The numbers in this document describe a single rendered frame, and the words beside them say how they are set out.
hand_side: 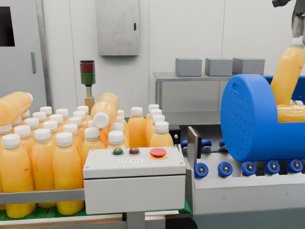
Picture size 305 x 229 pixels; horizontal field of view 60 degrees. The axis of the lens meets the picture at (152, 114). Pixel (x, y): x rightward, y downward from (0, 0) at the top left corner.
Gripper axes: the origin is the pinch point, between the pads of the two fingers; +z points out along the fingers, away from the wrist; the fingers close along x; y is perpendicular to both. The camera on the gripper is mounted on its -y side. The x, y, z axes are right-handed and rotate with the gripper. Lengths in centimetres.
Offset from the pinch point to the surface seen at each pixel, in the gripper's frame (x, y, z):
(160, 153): -30, -47, 22
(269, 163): -9.9, -10.8, 35.8
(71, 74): 341, -140, 48
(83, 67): 33, -72, 10
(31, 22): 337, -191, -28
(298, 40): -1.5, -1.4, -0.4
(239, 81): -1.0, -18.7, 11.8
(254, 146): -13.2, -17.9, 28.8
